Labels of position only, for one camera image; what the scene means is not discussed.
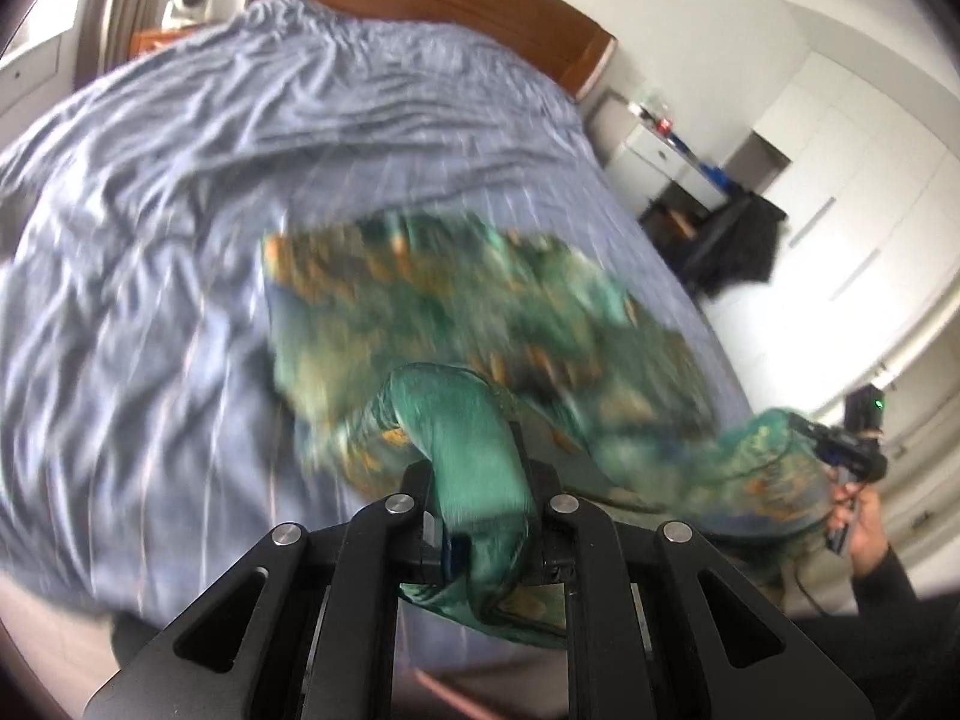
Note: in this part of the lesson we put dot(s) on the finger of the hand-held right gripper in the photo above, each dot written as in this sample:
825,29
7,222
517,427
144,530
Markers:
806,431

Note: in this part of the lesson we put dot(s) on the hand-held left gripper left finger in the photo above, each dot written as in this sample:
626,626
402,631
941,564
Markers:
375,562

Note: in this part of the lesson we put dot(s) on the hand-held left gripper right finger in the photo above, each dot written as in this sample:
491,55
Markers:
577,555

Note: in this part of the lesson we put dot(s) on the green patterned padded jacket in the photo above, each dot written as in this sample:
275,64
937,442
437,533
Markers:
465,300

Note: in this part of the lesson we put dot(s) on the person's right forearm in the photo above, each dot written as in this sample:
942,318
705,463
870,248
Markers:
889,585

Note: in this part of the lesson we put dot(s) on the person's right hand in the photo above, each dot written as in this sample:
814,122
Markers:
870,532

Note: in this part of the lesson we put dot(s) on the black jacket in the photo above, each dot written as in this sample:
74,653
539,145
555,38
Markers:
742,240

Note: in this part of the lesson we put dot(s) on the dark wooden chair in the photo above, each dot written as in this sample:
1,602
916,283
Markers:
675,221

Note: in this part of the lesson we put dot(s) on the white wardrobe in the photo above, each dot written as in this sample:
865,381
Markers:
862,165

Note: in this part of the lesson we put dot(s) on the white desk with drawer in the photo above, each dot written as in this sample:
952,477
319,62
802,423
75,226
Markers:
652,157

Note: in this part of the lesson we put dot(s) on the bed with blue checked sheet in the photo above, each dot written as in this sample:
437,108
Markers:
225,165

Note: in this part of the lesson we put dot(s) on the wooden nightstand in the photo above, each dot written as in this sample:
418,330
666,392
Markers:
157,39

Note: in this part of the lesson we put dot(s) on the white low window cabinet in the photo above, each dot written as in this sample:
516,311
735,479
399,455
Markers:
37,82

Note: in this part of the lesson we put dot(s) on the brown curtain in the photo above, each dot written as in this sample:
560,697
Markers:
131,0

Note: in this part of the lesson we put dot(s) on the white round camera device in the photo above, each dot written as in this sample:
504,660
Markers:
187,0

